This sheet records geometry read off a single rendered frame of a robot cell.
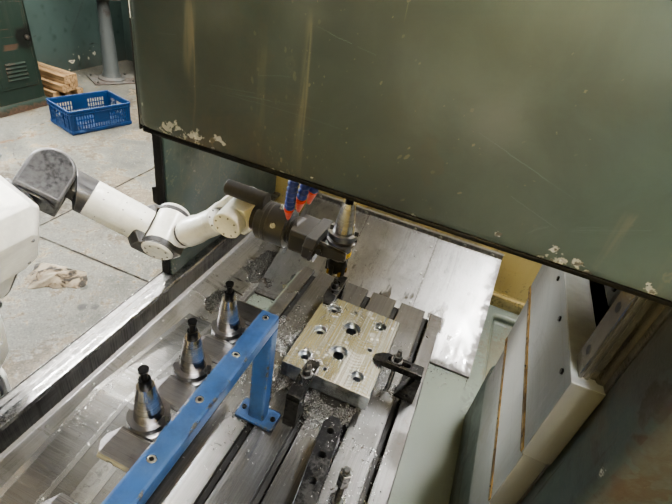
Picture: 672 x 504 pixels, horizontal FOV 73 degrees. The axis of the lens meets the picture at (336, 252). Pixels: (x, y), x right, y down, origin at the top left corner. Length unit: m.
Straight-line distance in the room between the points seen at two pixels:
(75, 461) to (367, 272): 1.18
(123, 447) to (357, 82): 0.59
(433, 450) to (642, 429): 0.99
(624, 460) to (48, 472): 1.19
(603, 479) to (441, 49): 0.54
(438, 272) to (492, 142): 1.51
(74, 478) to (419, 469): 0.91
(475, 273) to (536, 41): 1.59
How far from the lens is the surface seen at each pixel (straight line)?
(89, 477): 1.32
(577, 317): 0.85
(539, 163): 0.46
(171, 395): 0.82
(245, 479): 1.09
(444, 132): 0.46
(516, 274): 2.09
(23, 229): 1.11
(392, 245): 1.98
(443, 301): 1.88
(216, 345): 0.88
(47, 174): 1.17
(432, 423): 1.61
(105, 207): 1.19
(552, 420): 0.78
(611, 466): 0.69
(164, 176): 1.48
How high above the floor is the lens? 1.86
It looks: 35 degrees down
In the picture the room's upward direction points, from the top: 11 degrees clockwise
